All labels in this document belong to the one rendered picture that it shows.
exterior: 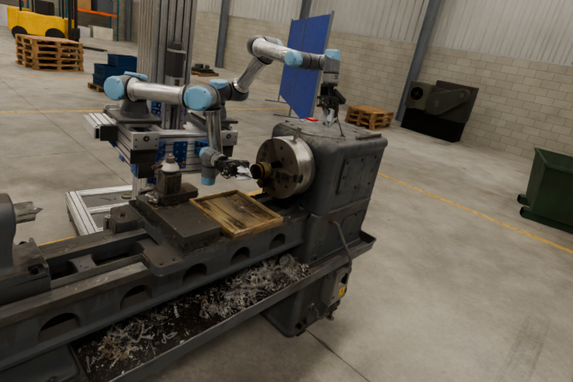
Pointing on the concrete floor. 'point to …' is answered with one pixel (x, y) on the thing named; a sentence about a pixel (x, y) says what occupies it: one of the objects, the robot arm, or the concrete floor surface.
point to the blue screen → (306, 78)
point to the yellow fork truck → (66, 26)
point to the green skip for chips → (550, 191)
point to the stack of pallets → (49, 53)
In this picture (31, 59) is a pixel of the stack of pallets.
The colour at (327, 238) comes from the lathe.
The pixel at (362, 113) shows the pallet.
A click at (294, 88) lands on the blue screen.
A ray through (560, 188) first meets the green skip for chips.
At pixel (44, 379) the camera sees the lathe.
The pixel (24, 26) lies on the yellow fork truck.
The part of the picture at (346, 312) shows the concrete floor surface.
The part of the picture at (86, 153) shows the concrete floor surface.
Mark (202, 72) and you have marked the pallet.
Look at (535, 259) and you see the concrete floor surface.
